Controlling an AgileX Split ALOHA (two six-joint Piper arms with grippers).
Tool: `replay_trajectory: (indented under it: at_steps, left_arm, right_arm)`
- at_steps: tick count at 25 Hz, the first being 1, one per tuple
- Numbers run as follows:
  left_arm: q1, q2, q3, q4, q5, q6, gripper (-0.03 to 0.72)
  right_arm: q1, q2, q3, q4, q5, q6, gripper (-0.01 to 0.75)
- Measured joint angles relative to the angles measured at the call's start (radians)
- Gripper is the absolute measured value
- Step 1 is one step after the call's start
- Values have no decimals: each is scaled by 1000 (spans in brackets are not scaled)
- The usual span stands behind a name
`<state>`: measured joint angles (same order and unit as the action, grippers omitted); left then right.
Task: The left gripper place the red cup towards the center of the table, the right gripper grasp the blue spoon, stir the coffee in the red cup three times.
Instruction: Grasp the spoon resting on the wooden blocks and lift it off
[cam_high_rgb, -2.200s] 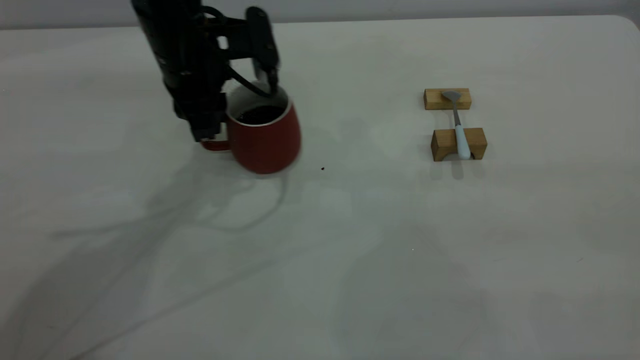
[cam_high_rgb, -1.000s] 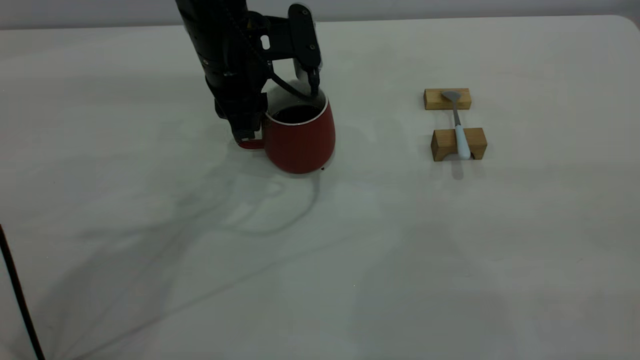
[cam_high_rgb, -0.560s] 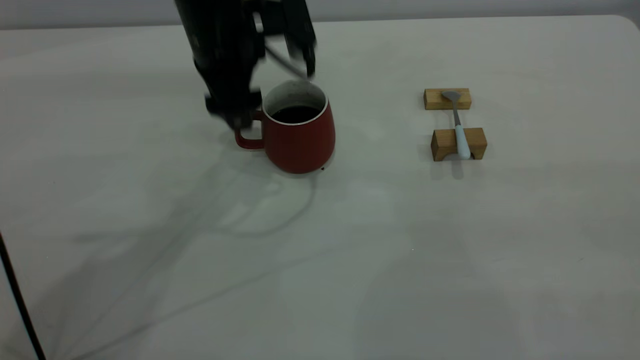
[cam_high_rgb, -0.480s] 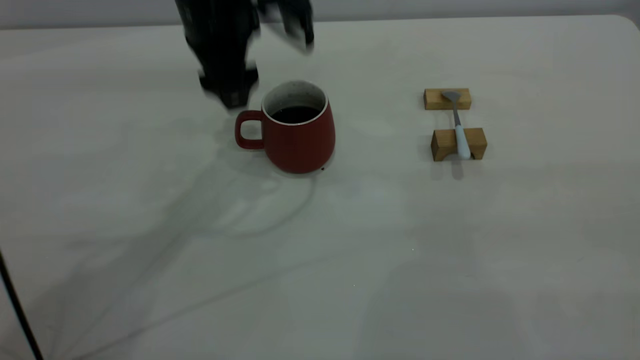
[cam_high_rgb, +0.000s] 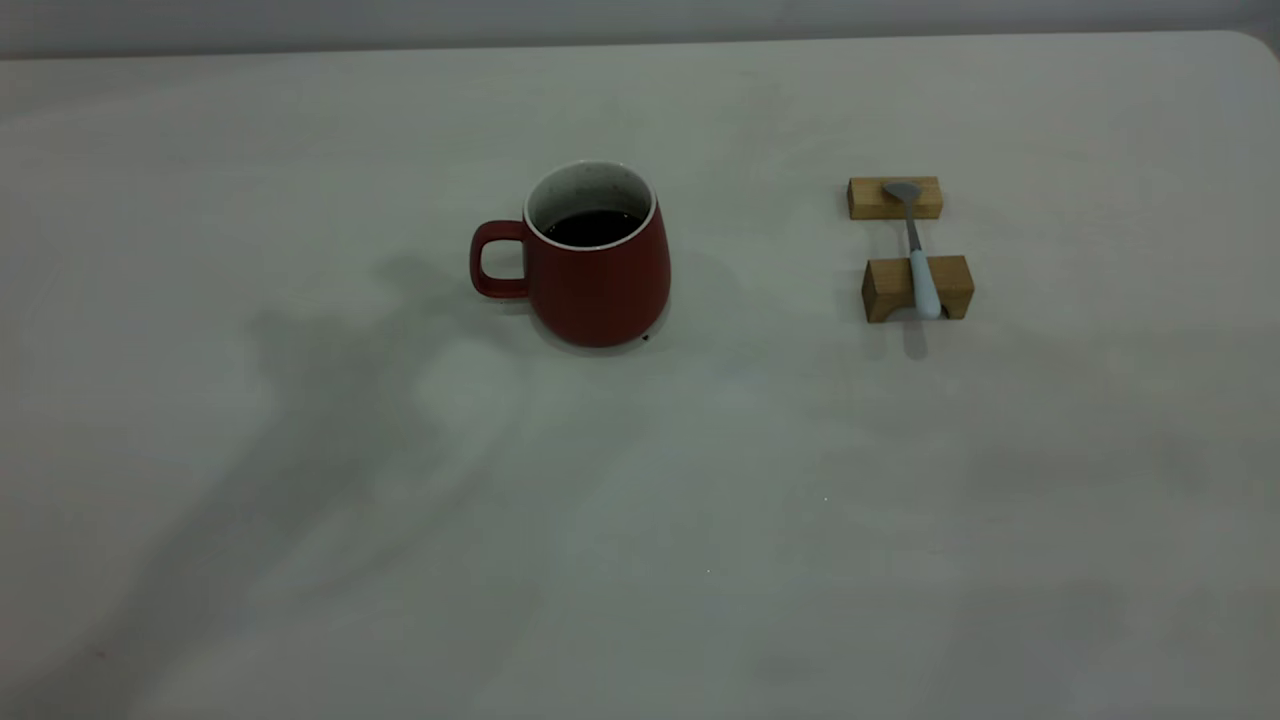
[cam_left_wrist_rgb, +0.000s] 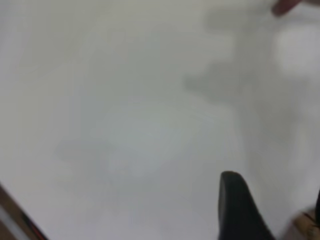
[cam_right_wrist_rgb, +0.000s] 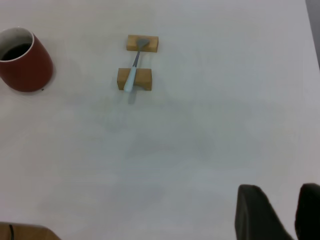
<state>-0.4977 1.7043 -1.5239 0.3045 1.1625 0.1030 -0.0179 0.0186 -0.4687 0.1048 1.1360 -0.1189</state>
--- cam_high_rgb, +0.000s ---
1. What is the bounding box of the spoon with pale blue handle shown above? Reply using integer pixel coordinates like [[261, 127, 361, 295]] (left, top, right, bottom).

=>
[[882, 180, 944, 321]]

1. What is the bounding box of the red ceramic mug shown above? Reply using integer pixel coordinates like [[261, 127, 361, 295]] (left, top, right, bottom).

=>
[[470, 160, 672, 349]]

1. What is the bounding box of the dark coffee liquid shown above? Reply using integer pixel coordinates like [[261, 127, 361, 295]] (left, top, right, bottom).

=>
[[545, 209, 642, 248]]

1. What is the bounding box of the rectangular wooden block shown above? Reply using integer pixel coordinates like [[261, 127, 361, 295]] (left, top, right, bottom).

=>
[[848, 177, 943, 221]]

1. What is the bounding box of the arched wooden block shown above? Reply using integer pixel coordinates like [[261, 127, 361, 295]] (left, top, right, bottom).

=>
[[862, 255, 975, 323]]

